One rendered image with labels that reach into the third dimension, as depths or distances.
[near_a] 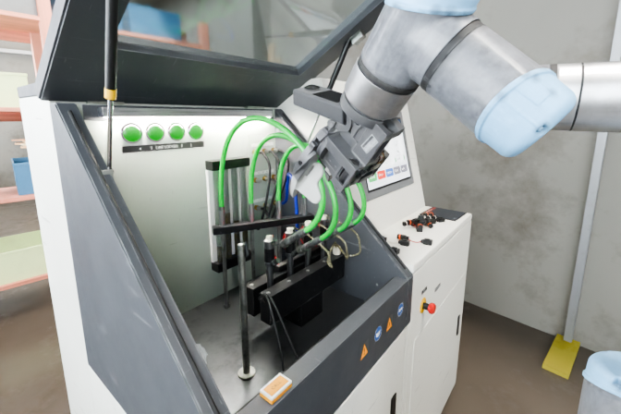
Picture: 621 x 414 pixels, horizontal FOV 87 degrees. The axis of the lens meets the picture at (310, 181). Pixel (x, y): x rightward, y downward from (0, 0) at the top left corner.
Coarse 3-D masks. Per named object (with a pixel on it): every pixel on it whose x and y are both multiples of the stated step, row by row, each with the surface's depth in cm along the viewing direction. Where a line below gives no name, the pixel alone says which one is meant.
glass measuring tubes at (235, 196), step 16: (208, 160) 100; (240, 160) 106; (208, 176) 100; (224, 176) 103; (240, 176) 108; (208, 192) 102; (224, 192) 104; (240, 192) 110; (208, 208) 103; (240, 208) 112; (240, 240) 114
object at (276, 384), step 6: (276, 378) 59; (282, 378) 58; (270, 384) 57; (276, 384) 57; (282, 384) 57; (264, 390) 56; (270, 390) 56; (276, 390) 56; (264, 396) 55; (270, 402) 55
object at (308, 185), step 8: (312, 168) 49; (320, 168) 48; (304, 176) 50; (312, 176) 49; (320, 176) 48; (296, 184) 50; (304, 184) 50; (312, 184) 49; (296, 192) 53; (304, 192) 51; (312, 192) 49; (320, 192) 49; (312, 200) 50; (320, 200) 49
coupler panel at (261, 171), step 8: (248, 136) 112; (256, 136) 114; (264, 136) 118; (248, 144) 112; (256, 144) 115; (264, 144) 118; (272, 144) 121; (248, 152) 113; (264, 152) 117; (264, 160) 119; (272, 160) 122; (256, 168) 116; (264, 168) 119; (272, 168) 122; (256, 176) 117; (264, 176) 119; (272, 176) 122; (256, 184) 117; (264, 184) 120; (272, 184) 123; (256, 192) 118; (264, 192) 121; (272, 192) 124; (256, 200) 118; (264, 200) 121; (256, 208) 117; (272, 208) 125; (256, 216) 119; (264, 216) 122
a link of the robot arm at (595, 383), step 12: (588, 360) 42; (600, 360) 40; (612, 360) 40; (588, 372) 41; (600, 372) 39; (612, 372) 38; (588, 384) 40; (600, 384) 38; (612, 384) 37; (588, 396) 40; (600, 396) 38; (612, 396) 37; (588, 408) 39; (600, 408) 38; (612, 408) 36
